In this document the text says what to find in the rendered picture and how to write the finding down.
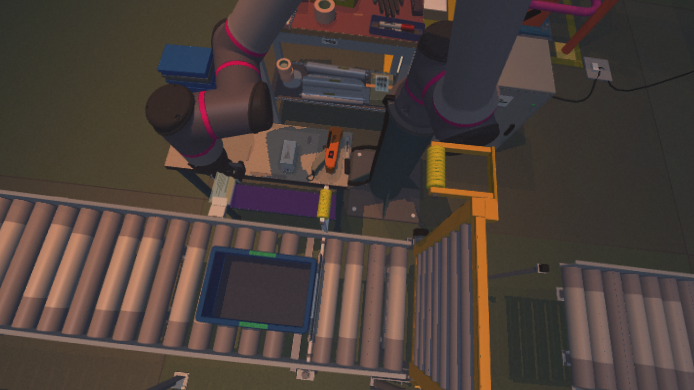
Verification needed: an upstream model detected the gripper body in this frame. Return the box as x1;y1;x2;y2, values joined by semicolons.
187;150;247;181

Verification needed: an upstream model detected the white label plate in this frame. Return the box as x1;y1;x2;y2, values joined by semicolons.
208;171;238;219

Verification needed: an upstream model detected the purple label holder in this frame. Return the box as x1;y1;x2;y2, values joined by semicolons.
229;182;338;222

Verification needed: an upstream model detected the grey tray plate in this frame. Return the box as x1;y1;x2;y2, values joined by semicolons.
264;126;322;178

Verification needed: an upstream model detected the blue tote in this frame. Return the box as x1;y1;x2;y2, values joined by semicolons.
195;245;319;335

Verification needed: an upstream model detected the grey roller conveyor lane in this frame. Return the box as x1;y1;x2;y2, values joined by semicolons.
0;189;414;381

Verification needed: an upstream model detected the grey stop flap bar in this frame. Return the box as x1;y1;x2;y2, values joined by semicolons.
305;231;328;364

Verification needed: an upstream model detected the yellow walk-through roller gate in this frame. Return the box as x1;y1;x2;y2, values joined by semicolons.
407;196;501;390

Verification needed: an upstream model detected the short grey roller conveyor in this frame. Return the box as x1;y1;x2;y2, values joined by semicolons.
556;259;694;390

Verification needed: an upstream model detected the small grey device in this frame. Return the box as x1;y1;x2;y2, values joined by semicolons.
278;139;299;167

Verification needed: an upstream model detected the blue box stack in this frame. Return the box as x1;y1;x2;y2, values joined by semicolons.
157;43;216;92

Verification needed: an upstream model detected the orange hand tool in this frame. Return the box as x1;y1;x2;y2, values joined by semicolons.
323;127;344;174

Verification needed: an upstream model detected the brown tape roll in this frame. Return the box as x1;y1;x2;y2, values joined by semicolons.
313;0;338;26
275;57;297;84

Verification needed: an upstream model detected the grey cylinder bundle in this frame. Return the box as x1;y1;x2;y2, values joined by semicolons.
299;60;376;105

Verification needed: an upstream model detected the blue-grey shelf bench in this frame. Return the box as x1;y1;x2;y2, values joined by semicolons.
269;0;431;132

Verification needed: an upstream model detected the blue tool case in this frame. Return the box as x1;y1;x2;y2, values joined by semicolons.
369;14;426;42

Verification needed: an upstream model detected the grey cabinet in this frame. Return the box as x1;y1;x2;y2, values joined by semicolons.
490;34;558;149

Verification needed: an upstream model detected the small sensor on rod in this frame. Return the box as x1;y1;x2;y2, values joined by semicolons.
487;262;551;281

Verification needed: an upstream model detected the dark green floor mat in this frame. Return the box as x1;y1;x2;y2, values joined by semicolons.
504;294;572;387

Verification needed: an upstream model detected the magenta pipe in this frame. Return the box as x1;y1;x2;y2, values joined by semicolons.
528;0;604;17

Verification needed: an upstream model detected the grey floor socket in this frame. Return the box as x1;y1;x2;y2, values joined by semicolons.
583;56;614;83

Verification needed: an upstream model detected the red pipe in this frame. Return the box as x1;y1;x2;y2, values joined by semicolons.
560;0;620;56

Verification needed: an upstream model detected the yellow ribbed flap handle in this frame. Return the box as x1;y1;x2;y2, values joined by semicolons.
316;186;334;221

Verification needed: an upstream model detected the black pedestal cable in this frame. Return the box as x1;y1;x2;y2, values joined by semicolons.
346;94;396;188

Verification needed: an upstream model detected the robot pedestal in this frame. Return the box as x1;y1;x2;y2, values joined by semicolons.
345;100;435;225

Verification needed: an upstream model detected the yellow ribbed gate handle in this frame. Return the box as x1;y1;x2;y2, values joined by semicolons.
424;141;447;191

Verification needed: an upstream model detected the black floor cable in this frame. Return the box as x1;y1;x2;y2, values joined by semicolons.
551;67;694;105

